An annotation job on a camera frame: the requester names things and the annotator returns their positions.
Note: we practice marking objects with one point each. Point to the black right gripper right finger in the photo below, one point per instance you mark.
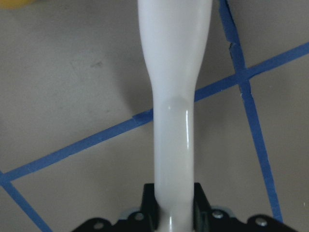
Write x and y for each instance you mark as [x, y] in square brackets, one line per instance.
[201, 209]

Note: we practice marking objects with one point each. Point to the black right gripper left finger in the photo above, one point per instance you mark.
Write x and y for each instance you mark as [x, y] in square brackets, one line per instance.
[149, 204]

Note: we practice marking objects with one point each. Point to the yellow lemon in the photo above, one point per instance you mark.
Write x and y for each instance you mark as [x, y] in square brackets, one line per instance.
[14, 4]

